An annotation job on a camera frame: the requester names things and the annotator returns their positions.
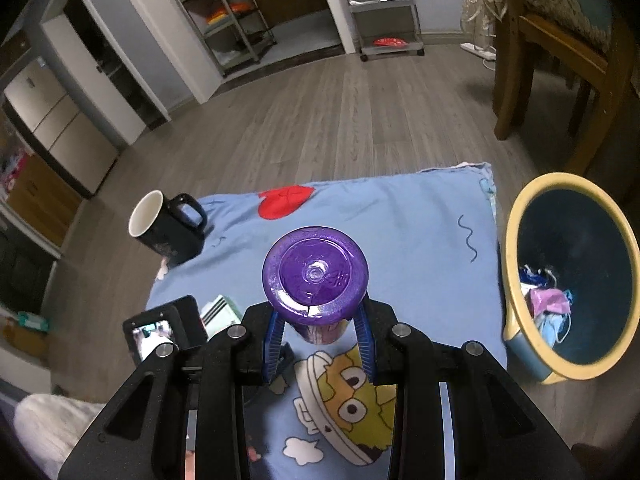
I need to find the cardboard box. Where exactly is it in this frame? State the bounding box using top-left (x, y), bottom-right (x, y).
top-left (0, 317), bottom-right (51, 361)

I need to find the blue face mask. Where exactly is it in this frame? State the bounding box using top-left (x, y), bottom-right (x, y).
top-left (537, 310), bottom-right (573, 348)

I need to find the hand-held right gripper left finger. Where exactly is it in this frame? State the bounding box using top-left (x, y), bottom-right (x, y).
top-left (57, 302), bottom-right (288, 480)

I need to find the white medicine box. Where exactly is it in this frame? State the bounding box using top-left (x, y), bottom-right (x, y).
top-left (201, 296), bottom-right (246, 342)

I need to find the grey plastic trolley shelf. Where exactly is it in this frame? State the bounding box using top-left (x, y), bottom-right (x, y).
top-left (332, 0), bottom-right (426, 61)

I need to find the green wipes packet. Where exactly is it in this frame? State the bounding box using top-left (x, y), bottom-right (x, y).
top-left (15, 310), bottom-right (53, 333)

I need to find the black mug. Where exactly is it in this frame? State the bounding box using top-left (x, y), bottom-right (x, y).
top-left (128, 190), bottom-right (208, 267)

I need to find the wooden cabinet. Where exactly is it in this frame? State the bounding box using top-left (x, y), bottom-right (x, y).
top-left (5, 152), bottom-right (83, 248)

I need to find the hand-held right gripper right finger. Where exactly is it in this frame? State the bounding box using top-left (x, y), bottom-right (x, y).
top-left (352, 302), bottom-right (586, 480)

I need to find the blue cartoon printed blanket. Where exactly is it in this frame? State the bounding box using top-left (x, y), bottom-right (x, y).
top-left (145, 161), bottom-right (508, 480)

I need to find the teal lace tablecloth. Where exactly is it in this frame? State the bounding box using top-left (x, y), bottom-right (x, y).
top-left (462, 0), bottom-right (613, 53)

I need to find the metal storage rack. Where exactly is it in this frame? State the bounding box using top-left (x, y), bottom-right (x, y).
top-left (157, 0), bottom-right (278, 78)

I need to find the purple face mask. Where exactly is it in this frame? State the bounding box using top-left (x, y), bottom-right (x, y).
top-left (530, 287), bottom-right (572, 317)

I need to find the beige refrigerator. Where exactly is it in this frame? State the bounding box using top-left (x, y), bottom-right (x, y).
top-left (4, 57), bottom-right (121, 198)

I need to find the white fluffy rug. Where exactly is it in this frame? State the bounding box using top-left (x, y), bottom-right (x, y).
top-left (14, 394), bottom-right (103, 471)

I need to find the wooden chair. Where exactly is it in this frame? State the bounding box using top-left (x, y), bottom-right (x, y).
top-left (492, 0), bottom-right (640, 176)

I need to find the purple bottle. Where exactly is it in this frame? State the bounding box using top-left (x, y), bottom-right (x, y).
top-left (262, 227), bottom-right (371, 346)

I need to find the blue bin with cream rim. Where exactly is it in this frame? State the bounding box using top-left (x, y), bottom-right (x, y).
top-left (501, 172), bottom-right (640, 386)

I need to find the blue white snack bag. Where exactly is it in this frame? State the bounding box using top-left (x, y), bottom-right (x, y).
top-left (520, 265), bottom-right (556, 291)

